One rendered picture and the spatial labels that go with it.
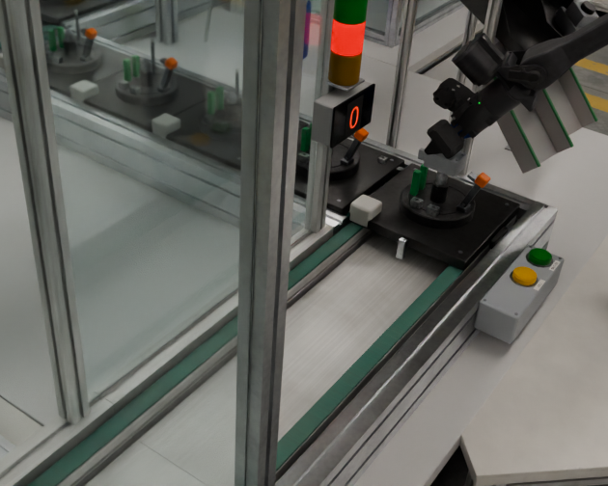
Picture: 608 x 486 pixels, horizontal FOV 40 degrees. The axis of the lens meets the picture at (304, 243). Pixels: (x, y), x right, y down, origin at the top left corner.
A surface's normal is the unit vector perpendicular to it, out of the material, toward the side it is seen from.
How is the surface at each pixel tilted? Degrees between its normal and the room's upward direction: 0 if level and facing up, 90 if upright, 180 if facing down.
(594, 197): 0
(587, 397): 0
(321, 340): 0
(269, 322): 90
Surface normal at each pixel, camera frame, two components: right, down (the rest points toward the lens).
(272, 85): -0.57, 0.45
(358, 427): 0.06, -0.81
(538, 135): 0.55, -0.26
